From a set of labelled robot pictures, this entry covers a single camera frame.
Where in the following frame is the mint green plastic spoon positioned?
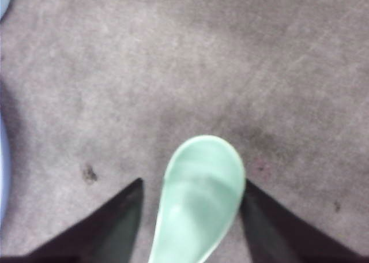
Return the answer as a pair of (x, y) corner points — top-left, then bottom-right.
(148, 135), (246, 262)

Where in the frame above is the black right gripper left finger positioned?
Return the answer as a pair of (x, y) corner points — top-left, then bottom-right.
(17, 178), (144, 262)

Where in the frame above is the blue plastic plate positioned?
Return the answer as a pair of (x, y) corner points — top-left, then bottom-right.
(1, 119), (11, 220)

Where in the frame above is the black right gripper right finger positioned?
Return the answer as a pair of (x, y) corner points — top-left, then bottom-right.
(240, 179), (368, 262)

